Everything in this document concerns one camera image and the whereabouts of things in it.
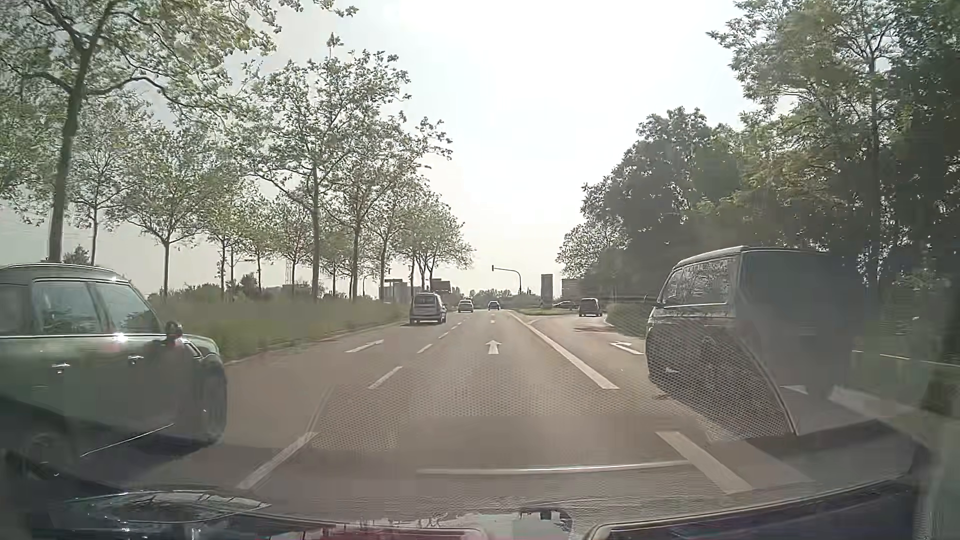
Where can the hedge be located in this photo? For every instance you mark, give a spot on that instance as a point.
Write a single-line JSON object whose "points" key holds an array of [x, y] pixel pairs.
{"points": [[626, 315]]}

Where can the grass verge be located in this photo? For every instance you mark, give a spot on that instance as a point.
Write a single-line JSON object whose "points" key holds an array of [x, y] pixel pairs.
{"points": [[270, 322]]}

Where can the car's own bonnet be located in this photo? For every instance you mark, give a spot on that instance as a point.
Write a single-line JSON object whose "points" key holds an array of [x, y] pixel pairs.
{"points": [[480, 525]]}

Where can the dark van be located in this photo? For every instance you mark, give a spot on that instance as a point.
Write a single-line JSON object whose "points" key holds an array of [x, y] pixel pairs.
{"points": [[742, 322]]}

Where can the dark green car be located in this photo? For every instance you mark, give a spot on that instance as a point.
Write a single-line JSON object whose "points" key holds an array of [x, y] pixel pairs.
{"points": [[90, 367]]}

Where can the tall grey building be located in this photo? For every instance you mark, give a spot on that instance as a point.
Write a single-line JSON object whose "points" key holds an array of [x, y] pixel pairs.
{"points": [[547, 287]]}

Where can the traffic light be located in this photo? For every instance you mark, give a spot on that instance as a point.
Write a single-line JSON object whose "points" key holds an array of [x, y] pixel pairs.
{"points": [[516, 274]]}

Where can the grey asphalt road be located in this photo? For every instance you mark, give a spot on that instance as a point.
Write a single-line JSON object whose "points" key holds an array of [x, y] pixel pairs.
{"points": [[480, 390]]}

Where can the row of trees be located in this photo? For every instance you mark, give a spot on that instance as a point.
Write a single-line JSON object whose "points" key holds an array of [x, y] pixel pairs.
{"points": [[225, 150]]}

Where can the wood of trees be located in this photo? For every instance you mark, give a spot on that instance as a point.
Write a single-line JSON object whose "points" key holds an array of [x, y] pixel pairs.
{"points": [[810, 150]]}

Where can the road markings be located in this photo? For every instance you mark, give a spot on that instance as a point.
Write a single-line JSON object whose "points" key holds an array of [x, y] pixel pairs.
{"points": [[574, 360]]}

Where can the grass traffic island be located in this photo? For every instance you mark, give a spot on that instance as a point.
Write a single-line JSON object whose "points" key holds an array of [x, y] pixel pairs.
{"points": [[544, 311]]}

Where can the silver car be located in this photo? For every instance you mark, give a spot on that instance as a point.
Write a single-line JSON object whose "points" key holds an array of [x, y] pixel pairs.
{"points": [[427, 308]]}

